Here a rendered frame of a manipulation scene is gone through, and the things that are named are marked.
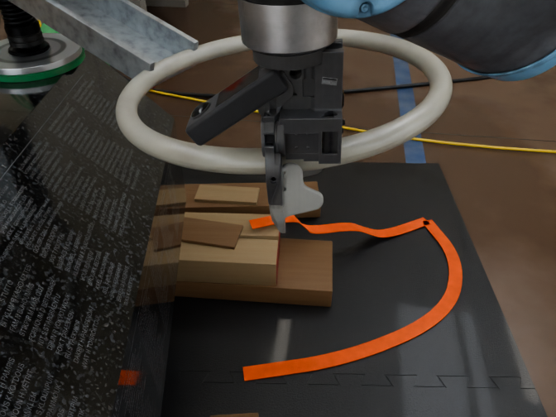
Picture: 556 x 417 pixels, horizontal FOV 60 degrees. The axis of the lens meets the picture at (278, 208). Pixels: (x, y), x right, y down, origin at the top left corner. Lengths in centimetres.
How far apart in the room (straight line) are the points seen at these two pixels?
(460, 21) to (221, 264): 127
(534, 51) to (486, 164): 211
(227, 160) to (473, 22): 30
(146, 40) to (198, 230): 80
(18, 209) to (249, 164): 43
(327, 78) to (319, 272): 120
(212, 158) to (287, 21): 19
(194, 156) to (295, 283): 107
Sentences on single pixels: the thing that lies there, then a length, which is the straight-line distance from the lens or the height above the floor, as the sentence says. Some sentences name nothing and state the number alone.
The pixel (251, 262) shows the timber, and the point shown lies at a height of 19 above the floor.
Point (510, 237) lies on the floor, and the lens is 209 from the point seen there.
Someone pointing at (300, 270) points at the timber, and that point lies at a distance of 163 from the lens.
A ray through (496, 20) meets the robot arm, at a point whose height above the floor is 117.
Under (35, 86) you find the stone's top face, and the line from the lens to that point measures 111.
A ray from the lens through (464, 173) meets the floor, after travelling 239.
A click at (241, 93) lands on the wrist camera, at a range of 48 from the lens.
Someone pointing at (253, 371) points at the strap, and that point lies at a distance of 148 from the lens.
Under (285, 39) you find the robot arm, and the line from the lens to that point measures 44.
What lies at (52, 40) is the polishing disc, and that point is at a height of 88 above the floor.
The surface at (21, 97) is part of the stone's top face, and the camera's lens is 108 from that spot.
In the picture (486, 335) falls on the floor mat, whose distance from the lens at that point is 169.
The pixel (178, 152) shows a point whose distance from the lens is 57.
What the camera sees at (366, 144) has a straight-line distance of 55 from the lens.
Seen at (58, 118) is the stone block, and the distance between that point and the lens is 104.
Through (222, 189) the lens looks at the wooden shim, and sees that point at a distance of 197.
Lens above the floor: 127
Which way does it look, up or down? 39 degrees down
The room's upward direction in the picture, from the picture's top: straight up
